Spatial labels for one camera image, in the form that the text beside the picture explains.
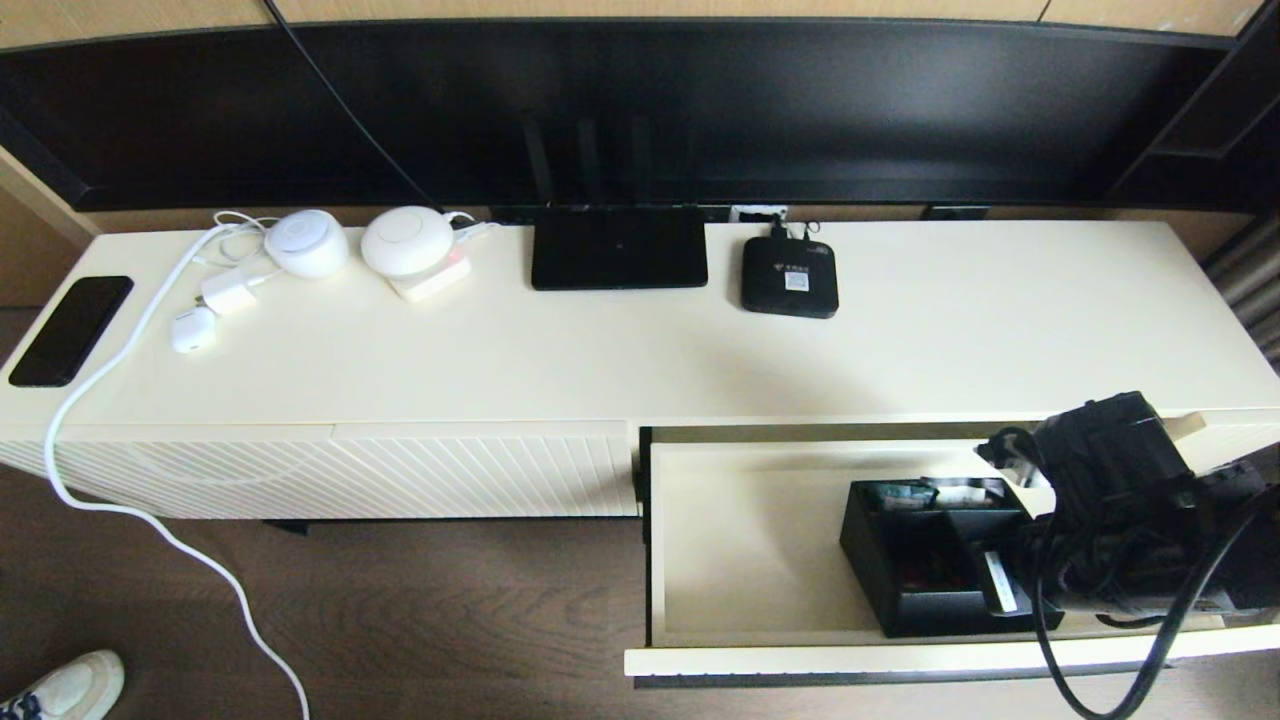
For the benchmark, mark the black router with antennas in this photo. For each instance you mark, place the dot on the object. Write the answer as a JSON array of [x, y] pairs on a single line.
[[618, 252]]

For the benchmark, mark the green snack packet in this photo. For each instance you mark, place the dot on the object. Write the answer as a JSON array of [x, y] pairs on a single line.
[[905, 496]]

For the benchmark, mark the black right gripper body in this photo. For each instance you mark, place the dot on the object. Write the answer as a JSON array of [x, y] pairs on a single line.
[[1120, 500]]

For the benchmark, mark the small white dome speaker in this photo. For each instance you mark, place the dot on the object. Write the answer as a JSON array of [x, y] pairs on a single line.
[[305, 248]]

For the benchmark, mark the black compartment organizer box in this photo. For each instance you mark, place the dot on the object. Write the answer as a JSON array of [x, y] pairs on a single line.
[[880, 570]]

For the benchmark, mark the white round puck device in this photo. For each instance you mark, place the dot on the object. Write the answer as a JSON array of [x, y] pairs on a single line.
[[405, 239]]

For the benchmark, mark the black square set-top box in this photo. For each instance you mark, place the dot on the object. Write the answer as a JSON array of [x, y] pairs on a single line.
[[770, 296]]

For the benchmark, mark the cream TV cabinet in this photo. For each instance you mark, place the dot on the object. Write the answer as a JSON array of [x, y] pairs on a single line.
[[500, 355]]

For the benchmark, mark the black flat television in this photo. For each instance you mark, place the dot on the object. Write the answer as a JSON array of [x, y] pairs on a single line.
[[850, 95]]

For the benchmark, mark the black smartphone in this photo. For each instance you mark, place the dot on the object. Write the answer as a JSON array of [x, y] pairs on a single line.
[[70, 332]]

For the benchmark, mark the grey curtain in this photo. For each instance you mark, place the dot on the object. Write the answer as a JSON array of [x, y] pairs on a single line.
[[1250, 290]]

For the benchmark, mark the cream square socket block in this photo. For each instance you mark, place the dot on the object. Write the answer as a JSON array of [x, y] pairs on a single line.
[[441, 284]]

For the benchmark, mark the black wall shelf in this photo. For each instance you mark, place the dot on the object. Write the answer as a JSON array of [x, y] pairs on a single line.
[[1230, 150]]

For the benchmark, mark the white earbuds case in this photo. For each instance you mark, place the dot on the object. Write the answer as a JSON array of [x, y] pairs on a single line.
[[192, 331]]

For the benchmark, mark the white charger adapter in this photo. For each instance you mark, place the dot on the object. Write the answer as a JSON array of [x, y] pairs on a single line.
[[229, 293]]

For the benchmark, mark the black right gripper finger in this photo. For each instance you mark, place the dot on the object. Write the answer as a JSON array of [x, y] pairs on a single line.
[[1015, 455], [1002, 585]]

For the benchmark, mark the white sneaker with dark laces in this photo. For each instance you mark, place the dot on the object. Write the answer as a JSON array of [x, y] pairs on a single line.
[[65, 685]]

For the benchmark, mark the white wall socket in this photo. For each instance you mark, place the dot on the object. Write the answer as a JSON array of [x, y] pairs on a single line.
[[750, 213]]

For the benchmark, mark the white paper packet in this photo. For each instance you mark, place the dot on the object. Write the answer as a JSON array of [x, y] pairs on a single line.
[[965, 494]]

